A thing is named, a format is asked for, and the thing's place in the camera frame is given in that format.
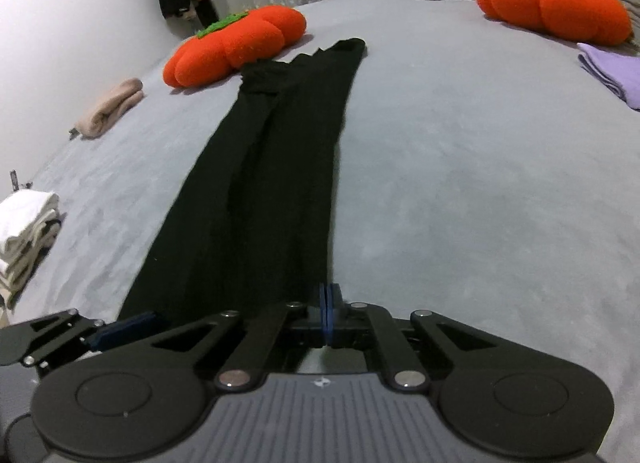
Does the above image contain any folded beige pink garment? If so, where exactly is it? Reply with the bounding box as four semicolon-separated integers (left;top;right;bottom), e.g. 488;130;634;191
70;78;144;139

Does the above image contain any folded lilac cloth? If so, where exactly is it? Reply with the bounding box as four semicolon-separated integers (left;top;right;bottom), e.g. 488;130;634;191
577;42;640;111

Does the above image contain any black dress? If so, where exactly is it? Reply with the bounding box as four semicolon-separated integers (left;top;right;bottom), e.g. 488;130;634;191
120;38;367;320

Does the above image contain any stack of white folded clothes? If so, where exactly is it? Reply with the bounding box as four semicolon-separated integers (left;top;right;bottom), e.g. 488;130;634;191
1;189;62;309

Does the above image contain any large orange pumpkin pillow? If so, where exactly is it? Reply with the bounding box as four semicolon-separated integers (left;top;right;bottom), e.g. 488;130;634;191
163;6;307;89

